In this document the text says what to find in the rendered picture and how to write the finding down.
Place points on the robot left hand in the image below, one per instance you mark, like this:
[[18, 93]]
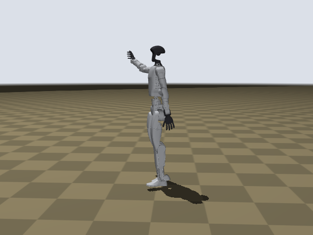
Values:
[[168, 121]]

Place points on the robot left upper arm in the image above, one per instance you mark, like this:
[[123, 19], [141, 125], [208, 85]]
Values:
[[160, 72]]

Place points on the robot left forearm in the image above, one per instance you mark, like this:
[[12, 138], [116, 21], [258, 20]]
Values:
[[165, 101]]

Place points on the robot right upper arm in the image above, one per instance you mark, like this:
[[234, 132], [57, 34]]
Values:
[[144, 69]]

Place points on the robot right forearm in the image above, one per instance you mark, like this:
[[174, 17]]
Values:
[[136, 63]]

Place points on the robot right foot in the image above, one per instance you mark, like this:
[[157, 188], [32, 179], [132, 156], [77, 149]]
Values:
[[166, 177]]

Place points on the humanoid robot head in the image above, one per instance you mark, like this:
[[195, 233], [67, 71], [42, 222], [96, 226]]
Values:
[[157, 50]]

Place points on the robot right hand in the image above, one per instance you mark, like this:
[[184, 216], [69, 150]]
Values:
[[131, 55]]

